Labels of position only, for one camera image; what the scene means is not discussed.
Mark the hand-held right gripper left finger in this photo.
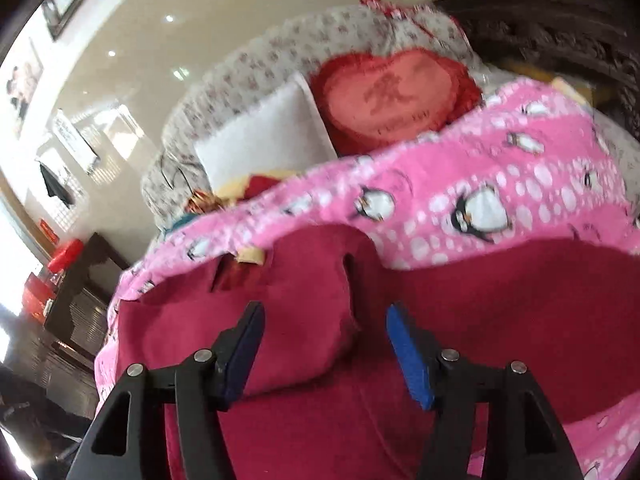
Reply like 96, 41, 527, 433
65, 301, 266, 480

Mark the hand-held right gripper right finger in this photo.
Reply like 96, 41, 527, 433
385, 301, 586, 480

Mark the dark red garment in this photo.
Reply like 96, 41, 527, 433
117, 224, 640, 480

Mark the yellow cloth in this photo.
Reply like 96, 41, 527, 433
215, 175, 261, 201

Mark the dark wooden side table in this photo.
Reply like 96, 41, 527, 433
42, 232, 133, 361

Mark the red plastic stool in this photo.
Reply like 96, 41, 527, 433
47, 239, 84, 273

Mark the pink penguin blanket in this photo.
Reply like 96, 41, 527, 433
94, 77, 640, 480

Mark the red box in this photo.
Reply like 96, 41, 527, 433
21, 272, 56, 320

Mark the white pillow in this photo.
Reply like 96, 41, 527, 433
192, 72, 338, 193

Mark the red heart-shaped pillow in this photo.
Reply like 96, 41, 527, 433
305, 47, 483, 156

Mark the dark hanging cloth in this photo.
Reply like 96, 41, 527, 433
37, 160, 76, 208

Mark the floral quilt bundle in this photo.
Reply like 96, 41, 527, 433
140, 4, 481, 233

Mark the dark carved wooden cabinet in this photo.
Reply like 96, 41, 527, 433
435, 0, 640, 116

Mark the white wall calendar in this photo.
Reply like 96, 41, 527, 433
52, 109, 101, 176

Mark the wall photo poster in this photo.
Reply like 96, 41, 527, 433
4, 40, 46, 138

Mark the framed wall picture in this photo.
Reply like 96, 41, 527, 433
40, 0, 103, 42

